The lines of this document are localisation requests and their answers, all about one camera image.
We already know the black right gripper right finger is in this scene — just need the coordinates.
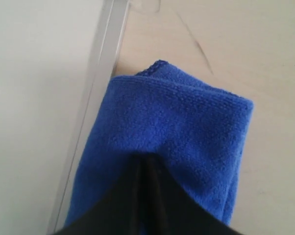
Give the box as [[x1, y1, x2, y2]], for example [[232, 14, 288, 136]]
[[144, 154, 248, 235]]

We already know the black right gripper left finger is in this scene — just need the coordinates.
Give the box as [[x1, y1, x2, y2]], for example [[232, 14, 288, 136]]
[[46, 153, 145, 235]]

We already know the blue microfibre cloth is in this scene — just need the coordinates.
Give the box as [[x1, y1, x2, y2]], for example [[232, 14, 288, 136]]
[[65, 60, 253, 225]]

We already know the white board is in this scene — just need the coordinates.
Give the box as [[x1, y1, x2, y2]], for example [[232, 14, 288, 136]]
[[0, 0, 129, 235]]

